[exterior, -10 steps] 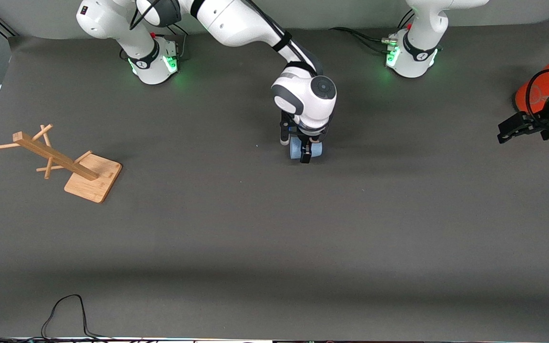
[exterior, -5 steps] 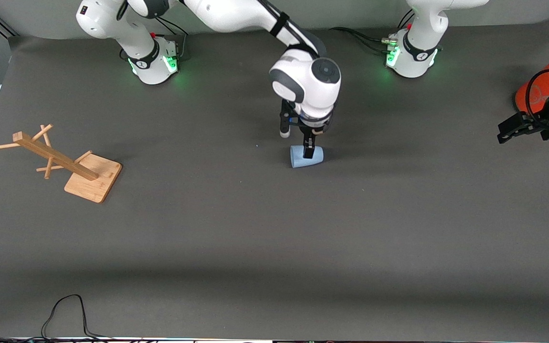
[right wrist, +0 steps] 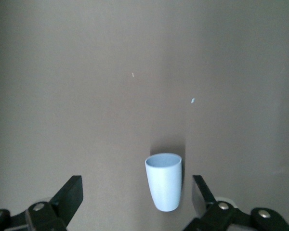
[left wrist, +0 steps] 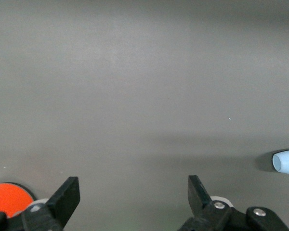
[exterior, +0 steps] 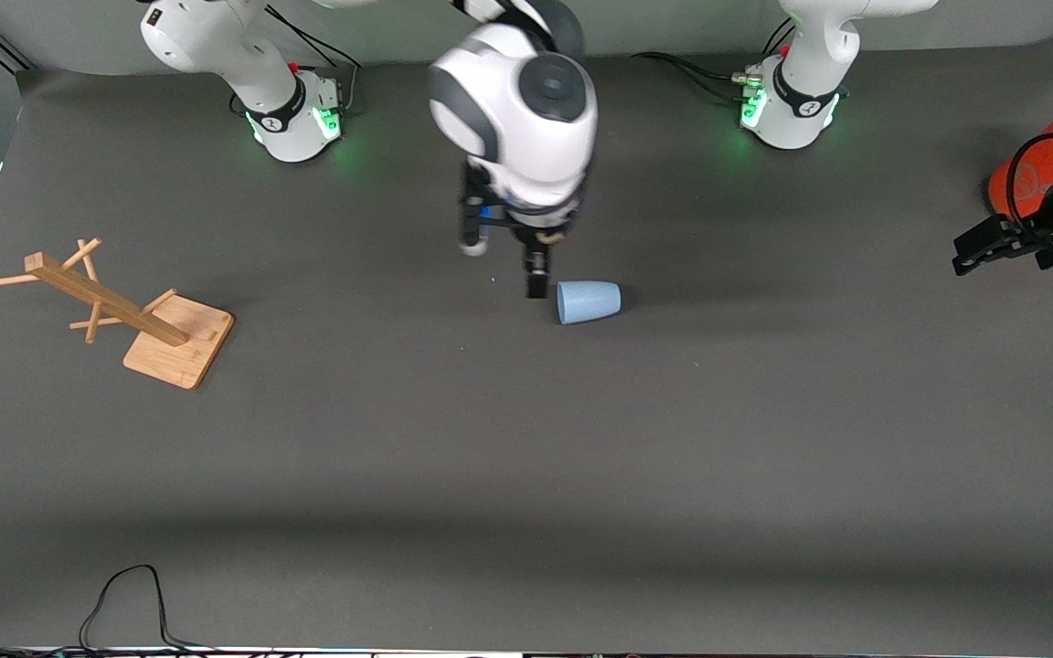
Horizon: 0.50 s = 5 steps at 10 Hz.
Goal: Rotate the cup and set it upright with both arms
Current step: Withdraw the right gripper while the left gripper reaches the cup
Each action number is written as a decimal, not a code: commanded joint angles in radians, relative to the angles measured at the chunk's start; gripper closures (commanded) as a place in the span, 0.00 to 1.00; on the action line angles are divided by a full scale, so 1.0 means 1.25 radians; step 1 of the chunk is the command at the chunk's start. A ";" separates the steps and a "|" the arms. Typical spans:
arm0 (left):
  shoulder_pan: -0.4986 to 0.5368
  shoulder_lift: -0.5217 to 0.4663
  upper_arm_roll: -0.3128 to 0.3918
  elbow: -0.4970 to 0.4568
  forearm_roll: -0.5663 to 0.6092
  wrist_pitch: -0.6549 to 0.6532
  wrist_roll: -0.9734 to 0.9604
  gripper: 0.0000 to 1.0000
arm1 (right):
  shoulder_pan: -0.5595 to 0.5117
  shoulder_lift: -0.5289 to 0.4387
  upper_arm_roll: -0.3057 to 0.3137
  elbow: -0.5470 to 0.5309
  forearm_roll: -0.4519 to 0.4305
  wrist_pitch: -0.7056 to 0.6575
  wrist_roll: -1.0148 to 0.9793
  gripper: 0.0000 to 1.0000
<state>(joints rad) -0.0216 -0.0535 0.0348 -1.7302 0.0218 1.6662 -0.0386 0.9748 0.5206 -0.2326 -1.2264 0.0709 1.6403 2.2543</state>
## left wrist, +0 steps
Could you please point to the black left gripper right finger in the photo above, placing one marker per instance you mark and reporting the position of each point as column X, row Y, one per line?
column 202, row 207

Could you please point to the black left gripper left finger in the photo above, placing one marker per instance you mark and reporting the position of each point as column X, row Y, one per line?
column 60, row 204

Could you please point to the light blue cup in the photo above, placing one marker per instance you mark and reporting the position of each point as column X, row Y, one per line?
column 287, row 162

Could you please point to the orange cylindrical can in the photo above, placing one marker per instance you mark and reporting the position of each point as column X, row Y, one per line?
column 7, row 197

